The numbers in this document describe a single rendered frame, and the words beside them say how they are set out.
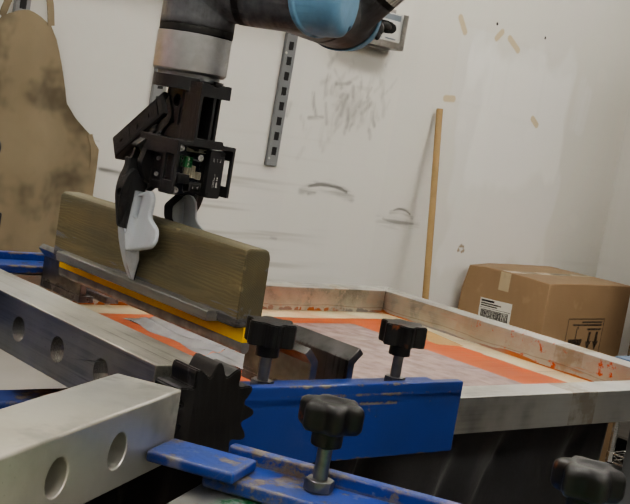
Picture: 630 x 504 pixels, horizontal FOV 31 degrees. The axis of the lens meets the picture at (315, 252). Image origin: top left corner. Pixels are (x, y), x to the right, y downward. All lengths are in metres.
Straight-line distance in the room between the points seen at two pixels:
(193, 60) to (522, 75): 3.64
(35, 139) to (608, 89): 2.74
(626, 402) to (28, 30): 2.30
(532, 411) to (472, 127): 3.35
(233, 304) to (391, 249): 3.26
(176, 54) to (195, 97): 0.05
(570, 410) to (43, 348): 0.59
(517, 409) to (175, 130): 0.45
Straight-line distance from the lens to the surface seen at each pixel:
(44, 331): 0.97
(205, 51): 1.16
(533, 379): 1.51
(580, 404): 1.31
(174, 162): 1.14
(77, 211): 1.32
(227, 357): 1.29
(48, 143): 3.35
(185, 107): 1.16
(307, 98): 3.94
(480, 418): 1.18
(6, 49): 3.28
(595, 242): 5.30
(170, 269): 1.16
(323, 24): 1.12
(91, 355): 0.90
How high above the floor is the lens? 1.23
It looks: 6 degrees down
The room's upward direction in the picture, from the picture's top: 10 degrees clockwise
